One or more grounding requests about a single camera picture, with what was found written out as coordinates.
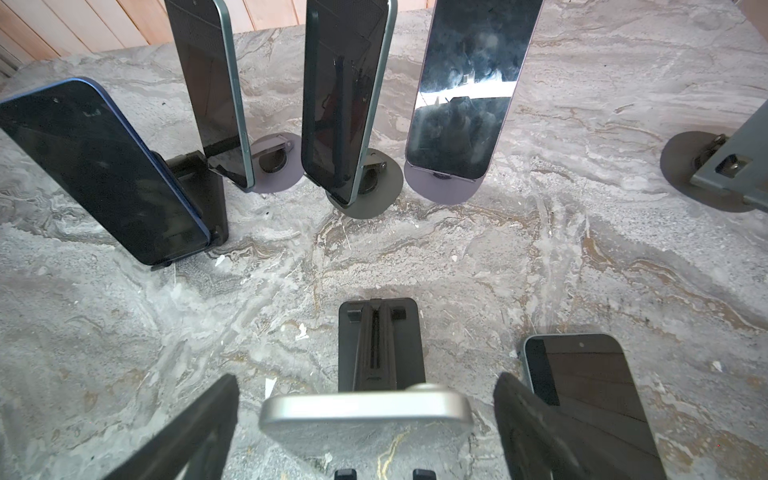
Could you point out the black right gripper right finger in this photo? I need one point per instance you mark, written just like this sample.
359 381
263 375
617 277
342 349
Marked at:
535 442

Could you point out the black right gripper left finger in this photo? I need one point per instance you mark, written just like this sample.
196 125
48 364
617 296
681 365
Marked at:
196 444

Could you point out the green-edged smartphone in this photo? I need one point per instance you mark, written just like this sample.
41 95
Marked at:
586 379

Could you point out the silver-edged smartphone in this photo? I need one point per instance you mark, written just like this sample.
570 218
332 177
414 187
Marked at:
352 424

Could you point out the black folding phone stand front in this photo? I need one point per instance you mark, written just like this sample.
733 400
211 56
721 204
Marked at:
380 349

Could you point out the black folding phone stand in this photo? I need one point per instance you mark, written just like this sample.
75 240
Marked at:
380 349
201 192

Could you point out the black folding phone stand left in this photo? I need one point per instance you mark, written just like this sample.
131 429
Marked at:
201 192

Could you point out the purple round stand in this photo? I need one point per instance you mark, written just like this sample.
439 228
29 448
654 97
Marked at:
440 188

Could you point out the grey round stand middle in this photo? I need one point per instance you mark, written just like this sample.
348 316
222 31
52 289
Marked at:
380 187

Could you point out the grey round empty phone stand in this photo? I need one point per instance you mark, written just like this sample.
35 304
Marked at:
728 173

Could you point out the purple smartphone on round stand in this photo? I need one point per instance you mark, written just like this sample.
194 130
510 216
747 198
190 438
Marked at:
473 61

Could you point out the green smartphone on round stand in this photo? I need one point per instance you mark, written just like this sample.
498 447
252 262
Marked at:
204 39

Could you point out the teal smartphone on round stand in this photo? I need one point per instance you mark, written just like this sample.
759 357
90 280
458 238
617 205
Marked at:
346 50

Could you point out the blue-edged smartphone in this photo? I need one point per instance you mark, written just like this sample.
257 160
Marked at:
78 135

